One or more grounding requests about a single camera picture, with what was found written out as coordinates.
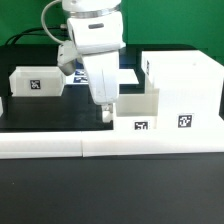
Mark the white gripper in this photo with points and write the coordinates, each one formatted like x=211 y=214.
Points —
x=102 y=74

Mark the white front drawer with tag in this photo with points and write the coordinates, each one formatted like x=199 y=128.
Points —
x=133 y=112

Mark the white drawer with tag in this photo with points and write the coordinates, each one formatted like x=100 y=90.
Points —
x=37 y=81
x=133 y=112

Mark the white drawer cabinet box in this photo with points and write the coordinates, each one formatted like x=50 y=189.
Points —
x=190 y=85

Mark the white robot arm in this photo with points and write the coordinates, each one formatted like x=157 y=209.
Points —
x=95 y=29

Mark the white rear drawer with tag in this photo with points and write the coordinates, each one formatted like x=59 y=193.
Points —
x=37 y=81

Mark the white sheet with tags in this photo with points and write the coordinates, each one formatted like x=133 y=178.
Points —
x=126 y=76

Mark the white foam rail front right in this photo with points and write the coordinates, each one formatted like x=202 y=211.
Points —
x=111 y=143

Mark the white foam rail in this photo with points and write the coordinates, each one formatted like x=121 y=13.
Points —
x=111 y=143
x=40 y=145

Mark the white foam rail front left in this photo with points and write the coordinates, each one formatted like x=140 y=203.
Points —
x=40 y=145

